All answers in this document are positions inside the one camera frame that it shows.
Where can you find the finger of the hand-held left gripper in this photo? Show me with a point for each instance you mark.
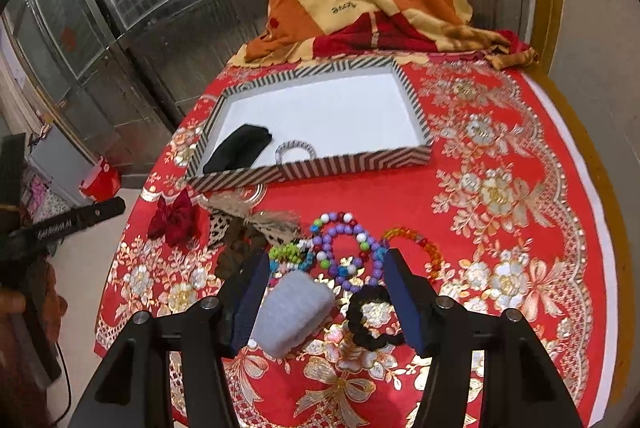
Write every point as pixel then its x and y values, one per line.
pixel 75 220

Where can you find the steel door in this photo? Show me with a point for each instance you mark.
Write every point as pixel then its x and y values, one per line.
pixel 150 58

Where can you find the red velvet bow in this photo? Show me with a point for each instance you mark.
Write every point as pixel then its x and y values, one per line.
pixel 175 220

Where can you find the red floral tablecloth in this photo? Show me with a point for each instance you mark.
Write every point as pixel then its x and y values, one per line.
pixel 350 200

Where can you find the red gift bag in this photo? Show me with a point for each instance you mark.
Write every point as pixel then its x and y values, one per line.
pixel 100 180

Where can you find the pale blue fuzzy hair band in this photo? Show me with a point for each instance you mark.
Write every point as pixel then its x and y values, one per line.
pixel 295 313

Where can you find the small red door decal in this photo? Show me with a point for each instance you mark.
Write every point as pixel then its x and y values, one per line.
pixel 69 38

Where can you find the person's left hand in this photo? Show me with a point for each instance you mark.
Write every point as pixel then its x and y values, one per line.
pixel 50 298

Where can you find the grey box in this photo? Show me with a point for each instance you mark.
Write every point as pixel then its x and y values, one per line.
pixel 60 163

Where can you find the leopard burlap bow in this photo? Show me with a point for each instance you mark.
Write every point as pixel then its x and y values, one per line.
pixel 277 224

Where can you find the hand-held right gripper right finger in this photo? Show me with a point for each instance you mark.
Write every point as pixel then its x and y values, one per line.
pixel 406 303

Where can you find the brown scrunchie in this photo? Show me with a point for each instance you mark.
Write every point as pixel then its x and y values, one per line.
pixel 235 254

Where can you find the striped tray box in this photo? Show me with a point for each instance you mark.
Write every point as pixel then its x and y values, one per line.
pixel 325 108

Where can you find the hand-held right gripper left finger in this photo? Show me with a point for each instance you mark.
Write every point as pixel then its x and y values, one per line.
pixel 248 303

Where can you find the black scrunchie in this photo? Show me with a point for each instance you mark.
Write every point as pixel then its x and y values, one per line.
pixel 367 343

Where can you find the black velvet cloth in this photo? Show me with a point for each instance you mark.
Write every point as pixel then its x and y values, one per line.
pixel 235 149

